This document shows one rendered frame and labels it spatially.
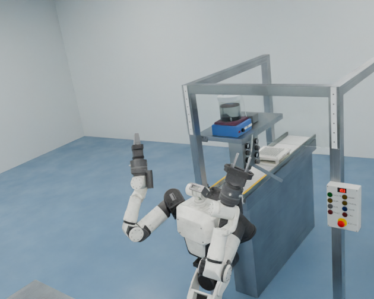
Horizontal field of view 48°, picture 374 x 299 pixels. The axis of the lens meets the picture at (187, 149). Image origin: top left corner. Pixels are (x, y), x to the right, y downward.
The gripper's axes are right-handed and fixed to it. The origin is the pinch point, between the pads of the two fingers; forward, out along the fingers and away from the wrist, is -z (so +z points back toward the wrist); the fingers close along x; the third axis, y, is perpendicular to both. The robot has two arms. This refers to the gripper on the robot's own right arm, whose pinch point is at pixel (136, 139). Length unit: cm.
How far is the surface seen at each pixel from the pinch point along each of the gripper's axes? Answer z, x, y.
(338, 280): 93, -18, -117
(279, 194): 42, -102, -122
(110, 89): -155, -543, -13
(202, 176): 22, -68, -51
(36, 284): 74, -31, 59
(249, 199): 41, -60, -81
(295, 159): 15, -105, -142
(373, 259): 105, -104, -202
